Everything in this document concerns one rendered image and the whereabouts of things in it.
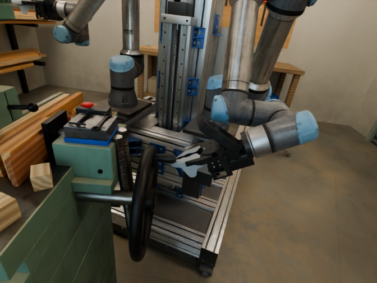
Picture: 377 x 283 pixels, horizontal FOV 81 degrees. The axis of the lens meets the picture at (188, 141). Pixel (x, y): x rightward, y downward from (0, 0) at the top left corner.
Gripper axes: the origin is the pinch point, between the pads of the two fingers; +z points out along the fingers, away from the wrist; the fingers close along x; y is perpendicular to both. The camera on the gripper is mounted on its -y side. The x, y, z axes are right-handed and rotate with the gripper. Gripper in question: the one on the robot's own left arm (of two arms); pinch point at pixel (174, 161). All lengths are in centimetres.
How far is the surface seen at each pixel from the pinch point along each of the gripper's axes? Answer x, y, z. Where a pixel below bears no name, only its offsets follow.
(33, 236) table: -24.0, -7.6, 21.5
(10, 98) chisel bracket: -6.9, -30.2, 23.2
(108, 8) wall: 319, -103, 102
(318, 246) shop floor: 54, 127, -42
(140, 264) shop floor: 26, 71, 57
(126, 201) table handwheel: -8.1, 2.4, 13.5
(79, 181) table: -9.0, -7.8, 20.1
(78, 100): 30, -22, 35
